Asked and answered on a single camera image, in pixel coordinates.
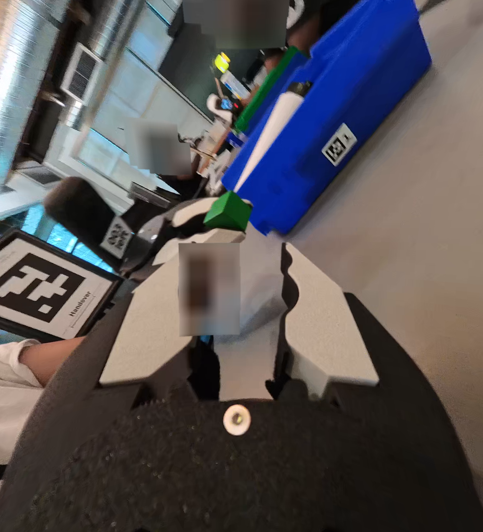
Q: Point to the white vent grille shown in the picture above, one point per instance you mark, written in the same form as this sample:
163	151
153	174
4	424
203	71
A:
81	72

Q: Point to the silver ventilation duct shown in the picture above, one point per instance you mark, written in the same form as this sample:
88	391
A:
12	83
108	29

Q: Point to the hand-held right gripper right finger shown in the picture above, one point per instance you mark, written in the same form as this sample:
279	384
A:
329	332

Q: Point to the black-framed marker sign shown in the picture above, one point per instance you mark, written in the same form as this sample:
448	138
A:
96	286

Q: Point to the green block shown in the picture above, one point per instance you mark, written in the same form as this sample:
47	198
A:
225	212

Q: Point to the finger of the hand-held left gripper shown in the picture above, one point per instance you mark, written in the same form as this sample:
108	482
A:
208	237
189	212

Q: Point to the white blue container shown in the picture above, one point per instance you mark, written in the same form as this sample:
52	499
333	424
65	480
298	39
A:
235	85

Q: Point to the person's left forearm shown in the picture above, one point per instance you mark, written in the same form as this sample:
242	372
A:
54	357

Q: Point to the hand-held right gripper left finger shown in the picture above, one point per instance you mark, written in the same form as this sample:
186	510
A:
146	332

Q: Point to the white bottle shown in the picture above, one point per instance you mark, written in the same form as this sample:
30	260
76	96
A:
274	124

